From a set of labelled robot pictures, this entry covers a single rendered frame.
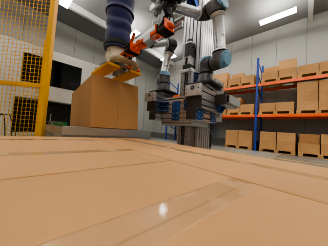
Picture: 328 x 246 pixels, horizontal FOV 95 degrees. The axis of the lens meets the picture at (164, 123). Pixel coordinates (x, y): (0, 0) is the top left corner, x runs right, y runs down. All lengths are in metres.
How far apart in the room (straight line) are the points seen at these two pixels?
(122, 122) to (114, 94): 0.23
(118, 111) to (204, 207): 1.14
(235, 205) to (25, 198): 0.23
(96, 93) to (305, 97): 7.51
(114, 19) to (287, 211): 1.48
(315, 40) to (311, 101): 3.22
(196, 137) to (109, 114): 0.82
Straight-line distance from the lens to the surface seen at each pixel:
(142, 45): 1.15
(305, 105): 7.86
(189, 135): 1.47
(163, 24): 0.98
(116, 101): 1.28
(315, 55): 9.77
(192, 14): 1.46
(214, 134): 9.89
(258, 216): 0.21
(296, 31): 10.37
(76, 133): 1.17
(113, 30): 1.46
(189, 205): 0.19
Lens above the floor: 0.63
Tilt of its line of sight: 3 degrees up
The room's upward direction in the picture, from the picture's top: 4 degrees clockwise
